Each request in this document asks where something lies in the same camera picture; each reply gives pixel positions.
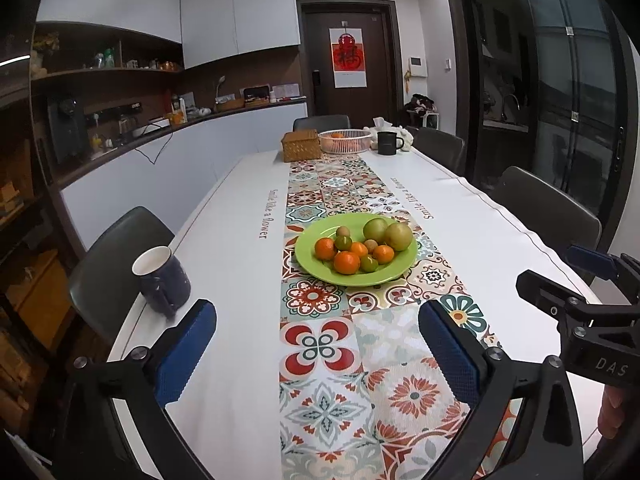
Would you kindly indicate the dark blue mug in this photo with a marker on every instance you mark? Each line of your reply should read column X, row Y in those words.
column 162, row 280

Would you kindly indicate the person's right hand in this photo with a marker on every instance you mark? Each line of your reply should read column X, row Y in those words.
column 612, row 410

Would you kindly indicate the black box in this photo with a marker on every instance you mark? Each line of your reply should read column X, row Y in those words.
column 256, row 95

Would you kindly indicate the yellow pear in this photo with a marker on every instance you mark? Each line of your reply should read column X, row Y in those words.
column 398, row 236

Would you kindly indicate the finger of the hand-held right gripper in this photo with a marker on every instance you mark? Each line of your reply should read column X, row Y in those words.
column 592, row 260
column 542, row 292

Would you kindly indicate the grey dining chair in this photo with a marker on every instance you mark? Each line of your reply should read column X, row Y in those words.
column 120, row 260
column 545, row 210
column 440, row 147
column 321, row 122

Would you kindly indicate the dark bag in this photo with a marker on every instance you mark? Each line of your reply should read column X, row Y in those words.
column 420, row 105

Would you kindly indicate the white bottle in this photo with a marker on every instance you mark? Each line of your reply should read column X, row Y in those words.
column 182, row 110

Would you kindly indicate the dark brown door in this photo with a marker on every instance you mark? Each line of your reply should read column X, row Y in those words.
column 380, row 60

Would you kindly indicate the green apple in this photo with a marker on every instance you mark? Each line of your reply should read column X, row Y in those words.
column 376, row 229

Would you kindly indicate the wicker box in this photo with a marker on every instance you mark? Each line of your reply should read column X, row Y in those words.
column 300, row 146

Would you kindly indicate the small brown fruit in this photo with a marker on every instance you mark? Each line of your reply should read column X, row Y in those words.
column 370, row 245
column 342, row 231

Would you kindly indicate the white paper holder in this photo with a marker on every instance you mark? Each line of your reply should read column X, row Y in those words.
column 287, row 92

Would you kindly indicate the black water dispenser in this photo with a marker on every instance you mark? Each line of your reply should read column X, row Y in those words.
column 67, row 125

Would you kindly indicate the small green fruit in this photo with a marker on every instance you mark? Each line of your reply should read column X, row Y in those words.
column 369, row 263
column 343, row 243

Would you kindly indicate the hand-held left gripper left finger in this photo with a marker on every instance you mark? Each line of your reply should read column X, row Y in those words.
column 182, row 355

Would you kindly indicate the black power strip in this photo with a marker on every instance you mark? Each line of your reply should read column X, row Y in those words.
column 112, row 111

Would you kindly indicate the desk lamp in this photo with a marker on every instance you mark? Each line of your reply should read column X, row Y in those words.
column 220, row 85

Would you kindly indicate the white plastic basket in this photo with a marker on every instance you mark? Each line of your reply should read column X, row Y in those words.
column 345, row 145

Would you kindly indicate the glass sliding door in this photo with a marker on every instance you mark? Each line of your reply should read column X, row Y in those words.
column 565, row 85

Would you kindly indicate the red and white wall calendar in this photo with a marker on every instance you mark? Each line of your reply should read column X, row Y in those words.
column 347, row 57

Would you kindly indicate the black mug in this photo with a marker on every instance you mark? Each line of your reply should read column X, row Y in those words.
column 387, row 142

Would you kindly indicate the white base cabinets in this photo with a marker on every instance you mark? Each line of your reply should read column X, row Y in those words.
column 200, row 145

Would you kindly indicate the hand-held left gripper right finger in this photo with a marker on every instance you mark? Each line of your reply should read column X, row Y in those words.
column 447, row 355

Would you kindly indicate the white wall cabinets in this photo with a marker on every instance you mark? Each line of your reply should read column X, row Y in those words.
column 240, row 15

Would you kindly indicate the white intercom panel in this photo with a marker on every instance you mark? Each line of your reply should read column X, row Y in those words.
column 417, row 66

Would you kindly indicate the wooden bookshelf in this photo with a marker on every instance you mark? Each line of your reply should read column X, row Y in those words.
column 30, row 280

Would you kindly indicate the green plate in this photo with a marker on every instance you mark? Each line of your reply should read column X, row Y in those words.
column 400, row 267

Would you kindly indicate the orange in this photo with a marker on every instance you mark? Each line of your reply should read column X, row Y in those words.
column 383, row 253
column 358, row 249
column 346, row 262
column 325, row 248

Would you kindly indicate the white floral patterned tablecloth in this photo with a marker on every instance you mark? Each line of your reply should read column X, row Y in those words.
column 240, row 270

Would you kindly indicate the dark wooden shelf unit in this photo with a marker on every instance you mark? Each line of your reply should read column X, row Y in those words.
column 130, row 90

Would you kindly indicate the yellow flower bunch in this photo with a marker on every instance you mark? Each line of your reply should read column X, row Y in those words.
column 45, row 42

